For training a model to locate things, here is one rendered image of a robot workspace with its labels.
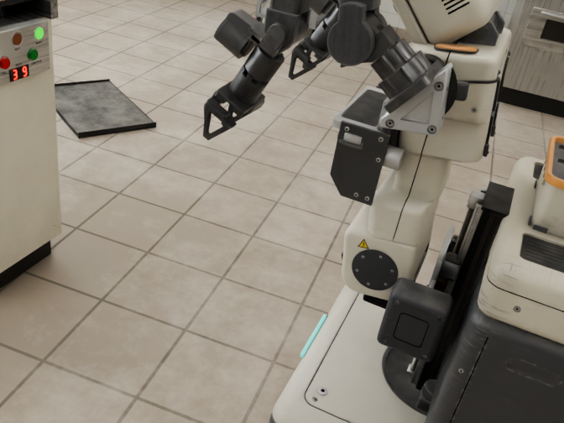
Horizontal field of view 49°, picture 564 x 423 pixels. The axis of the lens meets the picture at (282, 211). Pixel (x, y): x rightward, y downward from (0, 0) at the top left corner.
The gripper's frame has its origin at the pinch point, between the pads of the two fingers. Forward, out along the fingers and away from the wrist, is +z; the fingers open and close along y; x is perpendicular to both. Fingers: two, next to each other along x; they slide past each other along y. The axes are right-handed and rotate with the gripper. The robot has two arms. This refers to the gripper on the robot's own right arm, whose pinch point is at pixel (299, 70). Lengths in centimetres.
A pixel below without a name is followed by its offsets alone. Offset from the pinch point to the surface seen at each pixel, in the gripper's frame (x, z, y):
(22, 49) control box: -60, 40, 19
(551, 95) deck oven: 102, 27, -294
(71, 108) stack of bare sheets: -95, 142, -91
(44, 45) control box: -59, 41, 11
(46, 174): -43, 80, 10
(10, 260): -33, 102, 27
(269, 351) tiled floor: 47, 74, 8
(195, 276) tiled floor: 13, 90, -11
